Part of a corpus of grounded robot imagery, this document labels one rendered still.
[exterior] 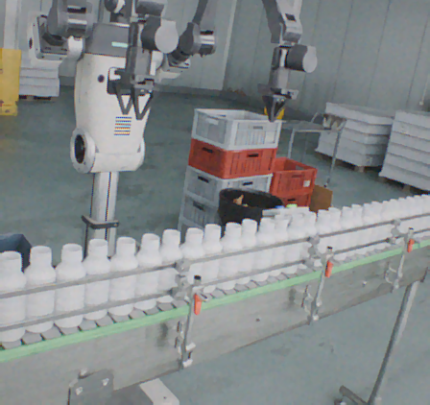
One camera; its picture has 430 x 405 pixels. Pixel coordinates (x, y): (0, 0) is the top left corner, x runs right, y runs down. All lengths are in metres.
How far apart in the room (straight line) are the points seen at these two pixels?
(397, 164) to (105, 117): 6.58
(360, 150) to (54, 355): 7.55
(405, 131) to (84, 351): 7.04
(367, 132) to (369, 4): 5.73
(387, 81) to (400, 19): 1.49
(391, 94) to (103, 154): 11.27
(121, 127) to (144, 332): 0.74
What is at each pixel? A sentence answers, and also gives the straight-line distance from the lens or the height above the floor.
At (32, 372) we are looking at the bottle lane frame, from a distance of 1.00.
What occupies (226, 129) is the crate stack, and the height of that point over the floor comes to 1.03.
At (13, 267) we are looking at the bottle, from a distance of 0.91.
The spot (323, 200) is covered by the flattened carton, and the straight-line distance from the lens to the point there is 4.57.
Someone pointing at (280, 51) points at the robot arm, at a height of 1.59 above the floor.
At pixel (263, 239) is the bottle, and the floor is 1.12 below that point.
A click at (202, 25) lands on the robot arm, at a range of 1.60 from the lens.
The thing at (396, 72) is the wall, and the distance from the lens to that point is 12.53.
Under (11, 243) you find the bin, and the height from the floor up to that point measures 0.92.
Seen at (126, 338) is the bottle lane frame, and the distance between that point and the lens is 1.06.
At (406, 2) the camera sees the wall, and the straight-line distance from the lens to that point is 12.76.
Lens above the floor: 1.57
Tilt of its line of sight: 16 degrees down
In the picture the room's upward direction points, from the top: 9 degrees clockwise
